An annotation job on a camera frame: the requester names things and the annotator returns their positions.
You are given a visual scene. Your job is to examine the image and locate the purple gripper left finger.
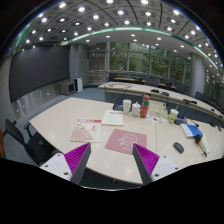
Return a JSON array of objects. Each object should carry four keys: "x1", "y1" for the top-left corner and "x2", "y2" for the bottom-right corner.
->
[{"x1": 39, "y1": 142, "x2": 92, "y2": 186}]

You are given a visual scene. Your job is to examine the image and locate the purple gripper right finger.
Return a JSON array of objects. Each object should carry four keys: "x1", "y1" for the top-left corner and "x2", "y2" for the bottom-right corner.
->
[{"x1": 131, "y1": 143, "x2": 183, "y2": 186}]

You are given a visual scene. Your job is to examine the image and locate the red and white magazine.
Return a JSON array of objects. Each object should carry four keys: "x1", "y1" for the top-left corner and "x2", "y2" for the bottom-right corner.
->
[{"x1": 70, "y1": 119, "x2": 101, "y2": 143}]

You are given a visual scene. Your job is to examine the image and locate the green patterned paper cup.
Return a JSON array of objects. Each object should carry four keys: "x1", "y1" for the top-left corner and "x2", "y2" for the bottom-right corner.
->
[{"x1": 169, "y1": 109, "x2": 179, "y2": 124}]

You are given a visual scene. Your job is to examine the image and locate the blue book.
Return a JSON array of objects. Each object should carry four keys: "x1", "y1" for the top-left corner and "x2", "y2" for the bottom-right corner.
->
[{"x1": 181, "y1": 124, "x2": 203, "y2": 138}]

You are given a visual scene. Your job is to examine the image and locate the white booklet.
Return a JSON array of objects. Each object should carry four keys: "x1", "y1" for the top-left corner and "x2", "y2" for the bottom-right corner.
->
[{"x1": 101, "y1": 110, "x2": 123, "y2": 126}]

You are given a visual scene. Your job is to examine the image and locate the white paper cup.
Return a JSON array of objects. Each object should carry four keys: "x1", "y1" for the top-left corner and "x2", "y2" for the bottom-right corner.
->
[{"x1": 123, "y1": 99, "x2": 132, "y2": 115}]

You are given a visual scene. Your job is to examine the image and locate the white air purifier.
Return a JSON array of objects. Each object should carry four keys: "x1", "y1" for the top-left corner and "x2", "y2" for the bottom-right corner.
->
[{"x1": 74, "y1": 77, "x2": 83, "y2": 92}]

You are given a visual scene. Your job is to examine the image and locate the pink mouse pad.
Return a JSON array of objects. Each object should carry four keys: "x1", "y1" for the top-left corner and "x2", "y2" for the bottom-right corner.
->
[{"x1": 105, "y1": 129, "x2": 147, "y2": 155}]

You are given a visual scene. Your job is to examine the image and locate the black computer mouse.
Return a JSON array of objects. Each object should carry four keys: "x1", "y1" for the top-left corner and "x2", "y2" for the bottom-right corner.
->
[{"x1": 173, "y1": 142, "x2": 184, "y2": 153}]

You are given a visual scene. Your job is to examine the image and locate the large dark projection screen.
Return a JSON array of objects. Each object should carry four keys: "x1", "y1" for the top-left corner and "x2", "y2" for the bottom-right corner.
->
[{"x1": 9, "y1": 46, "x2": 69, "y2": 101}]

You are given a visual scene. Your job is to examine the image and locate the red drink bottle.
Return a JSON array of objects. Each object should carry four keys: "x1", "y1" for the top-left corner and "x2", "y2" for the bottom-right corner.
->
[{"x1": 140, "y1": 95, "x2": 150, "y2": 118}]

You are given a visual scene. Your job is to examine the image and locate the white lidded ceramic mug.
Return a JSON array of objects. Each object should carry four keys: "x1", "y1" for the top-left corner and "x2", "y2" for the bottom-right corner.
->
[{"x1": 132, "y1": 102, "x2": 141, "y2": 117}]

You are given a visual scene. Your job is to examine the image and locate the black office chair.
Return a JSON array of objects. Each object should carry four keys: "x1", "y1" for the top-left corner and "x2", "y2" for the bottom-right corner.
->
[{"x1": 5, "y1": 119, "x2": 58, "y2": 166}]

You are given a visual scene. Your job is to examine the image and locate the grey box cabinet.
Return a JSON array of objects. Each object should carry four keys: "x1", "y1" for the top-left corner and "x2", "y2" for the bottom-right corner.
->
[{"x1": 60, "y1": 82, "x2": 76, "y2": 95}]

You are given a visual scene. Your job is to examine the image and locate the long curved conference desk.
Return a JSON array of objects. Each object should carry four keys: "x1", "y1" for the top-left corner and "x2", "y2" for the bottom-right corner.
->
[{"x1": 99, "y1": 82, "x2": 224, "y2": 128}]

